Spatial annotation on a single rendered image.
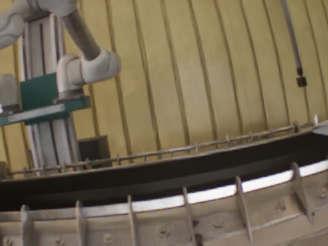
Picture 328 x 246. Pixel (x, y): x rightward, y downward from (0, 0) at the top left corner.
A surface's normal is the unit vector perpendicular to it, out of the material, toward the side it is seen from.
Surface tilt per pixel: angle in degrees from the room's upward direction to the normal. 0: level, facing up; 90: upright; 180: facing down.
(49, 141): 90
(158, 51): 90
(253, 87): 90
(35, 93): 90
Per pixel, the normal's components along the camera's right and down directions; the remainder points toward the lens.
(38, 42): -0.05, 0.07
